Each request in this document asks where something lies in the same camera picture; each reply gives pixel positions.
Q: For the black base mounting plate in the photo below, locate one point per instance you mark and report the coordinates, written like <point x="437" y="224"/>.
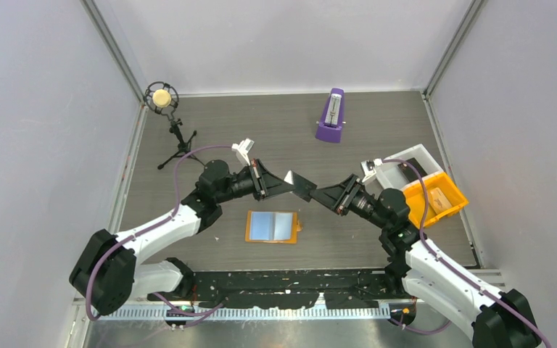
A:
<point x="292" y="289"/>

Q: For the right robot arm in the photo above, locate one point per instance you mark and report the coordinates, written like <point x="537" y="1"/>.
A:
<point x="488" y="316"/>

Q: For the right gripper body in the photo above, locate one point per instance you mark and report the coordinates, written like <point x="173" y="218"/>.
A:
<point x="349" y="197"/>

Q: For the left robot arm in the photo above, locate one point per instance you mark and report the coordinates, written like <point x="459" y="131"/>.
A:
<point x="111" y="269"/>

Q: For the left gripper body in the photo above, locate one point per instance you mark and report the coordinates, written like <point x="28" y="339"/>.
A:
<point x="258" y="192"/>

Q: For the microphone on black tripod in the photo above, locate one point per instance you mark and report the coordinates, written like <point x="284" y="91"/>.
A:
<point x="163" y="99"/>

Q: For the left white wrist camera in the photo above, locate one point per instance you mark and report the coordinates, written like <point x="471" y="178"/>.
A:
<point x="242" y="149"/>

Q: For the tan block in orange bin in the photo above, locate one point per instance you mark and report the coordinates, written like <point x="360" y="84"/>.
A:
<point x="438" y="201"/>

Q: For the orange plastic bin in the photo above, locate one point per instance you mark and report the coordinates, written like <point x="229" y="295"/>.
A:
<point x="418" y="199"/>

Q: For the black card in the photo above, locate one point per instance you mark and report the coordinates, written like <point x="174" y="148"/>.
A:
<point x="302" y="187"/>

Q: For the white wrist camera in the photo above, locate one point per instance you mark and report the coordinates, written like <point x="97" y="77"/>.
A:
<point x="371" y="169"/>
<point x="242" y="149"/>

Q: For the orange leather card holder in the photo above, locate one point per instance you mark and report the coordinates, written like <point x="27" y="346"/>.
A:
<point x="272" y="227"/>

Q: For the white plastic bin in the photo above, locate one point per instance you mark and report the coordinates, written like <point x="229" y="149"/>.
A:
<point x="391" y="177"/>

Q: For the black device in white bin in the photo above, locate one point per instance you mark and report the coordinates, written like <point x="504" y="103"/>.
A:
<point x="411" y="170"/>

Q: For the purple metronome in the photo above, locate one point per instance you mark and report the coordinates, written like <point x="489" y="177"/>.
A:
<point x="329" y="126"/>

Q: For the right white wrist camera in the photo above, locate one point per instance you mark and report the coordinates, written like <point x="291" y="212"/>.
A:
<point x="371" y="169"/>

